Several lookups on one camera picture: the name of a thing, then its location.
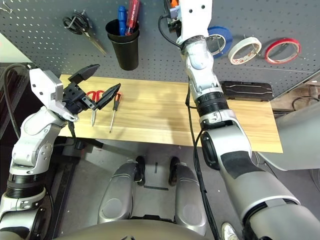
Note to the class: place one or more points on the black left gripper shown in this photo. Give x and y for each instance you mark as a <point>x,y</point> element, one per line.
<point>73,97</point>

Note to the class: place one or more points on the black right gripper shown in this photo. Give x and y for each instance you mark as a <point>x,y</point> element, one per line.
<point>173,25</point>

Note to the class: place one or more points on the orange black pliers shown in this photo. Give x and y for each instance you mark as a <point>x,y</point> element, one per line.
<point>174,2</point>

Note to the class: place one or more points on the black orange screwdriver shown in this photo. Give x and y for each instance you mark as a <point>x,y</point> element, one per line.
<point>116,102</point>

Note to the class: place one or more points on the white tape roll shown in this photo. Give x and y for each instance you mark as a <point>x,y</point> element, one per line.
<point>250,58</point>

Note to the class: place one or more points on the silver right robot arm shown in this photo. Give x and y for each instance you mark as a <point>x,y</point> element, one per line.
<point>207,82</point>

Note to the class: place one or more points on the black plastic cup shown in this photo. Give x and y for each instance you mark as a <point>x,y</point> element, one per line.
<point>111,28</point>
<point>127,57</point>

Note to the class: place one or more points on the metal peg hook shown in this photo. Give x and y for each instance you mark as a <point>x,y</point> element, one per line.
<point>255,48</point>
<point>218,46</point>

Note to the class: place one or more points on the blue tape roll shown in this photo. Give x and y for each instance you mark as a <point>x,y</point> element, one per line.
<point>225,32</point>

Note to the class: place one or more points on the black table foot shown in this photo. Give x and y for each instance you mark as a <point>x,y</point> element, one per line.
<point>90,145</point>

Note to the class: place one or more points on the small black tool case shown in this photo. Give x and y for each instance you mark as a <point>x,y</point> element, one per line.
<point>247,90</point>

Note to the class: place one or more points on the black cabinet on casters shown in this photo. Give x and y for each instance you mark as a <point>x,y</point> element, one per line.
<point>63,180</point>

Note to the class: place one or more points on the short black floor tape strip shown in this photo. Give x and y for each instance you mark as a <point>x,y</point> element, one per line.
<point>156,167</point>

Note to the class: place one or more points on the silver left robot leg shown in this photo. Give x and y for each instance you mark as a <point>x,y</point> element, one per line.
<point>117,190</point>

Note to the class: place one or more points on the silver robot leg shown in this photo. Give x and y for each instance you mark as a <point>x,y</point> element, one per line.
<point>190,195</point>
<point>117,190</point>

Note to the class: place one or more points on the red tape roll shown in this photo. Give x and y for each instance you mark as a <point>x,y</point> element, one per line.
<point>282,40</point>

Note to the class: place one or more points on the long black floor tape strip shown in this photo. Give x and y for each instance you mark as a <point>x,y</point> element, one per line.
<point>156,187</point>

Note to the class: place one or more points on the silver right robot leg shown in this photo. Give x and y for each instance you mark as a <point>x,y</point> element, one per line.
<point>190,195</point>

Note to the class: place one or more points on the brown side bench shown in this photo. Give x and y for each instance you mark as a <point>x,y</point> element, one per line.
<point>307,87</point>

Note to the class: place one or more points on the grey robot torso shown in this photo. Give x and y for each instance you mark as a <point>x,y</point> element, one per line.
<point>130,230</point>

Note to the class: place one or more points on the grey round table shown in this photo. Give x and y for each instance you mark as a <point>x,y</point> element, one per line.
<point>300,137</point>

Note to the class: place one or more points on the white sneaker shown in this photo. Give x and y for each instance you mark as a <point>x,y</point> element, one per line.
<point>228,232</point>

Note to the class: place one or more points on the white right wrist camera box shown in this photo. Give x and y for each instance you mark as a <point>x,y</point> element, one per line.
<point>195,15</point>

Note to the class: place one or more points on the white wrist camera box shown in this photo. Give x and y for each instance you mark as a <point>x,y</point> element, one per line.
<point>42,85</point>
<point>195,15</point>

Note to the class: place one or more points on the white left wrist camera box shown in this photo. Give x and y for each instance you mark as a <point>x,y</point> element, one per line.
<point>42,85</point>

